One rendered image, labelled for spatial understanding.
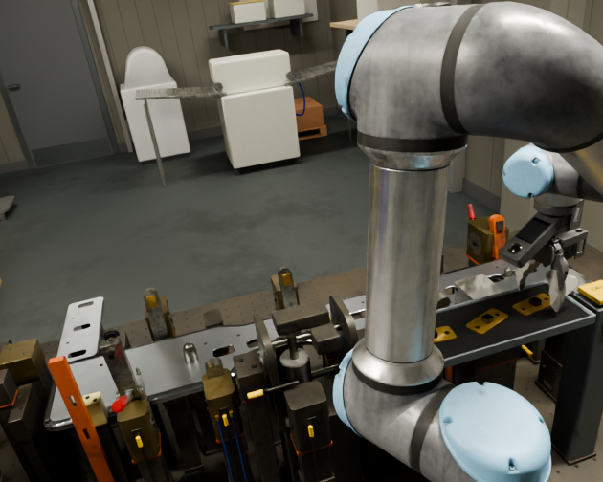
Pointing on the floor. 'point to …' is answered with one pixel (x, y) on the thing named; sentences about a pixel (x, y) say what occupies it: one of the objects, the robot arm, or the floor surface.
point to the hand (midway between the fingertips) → (535, 297)
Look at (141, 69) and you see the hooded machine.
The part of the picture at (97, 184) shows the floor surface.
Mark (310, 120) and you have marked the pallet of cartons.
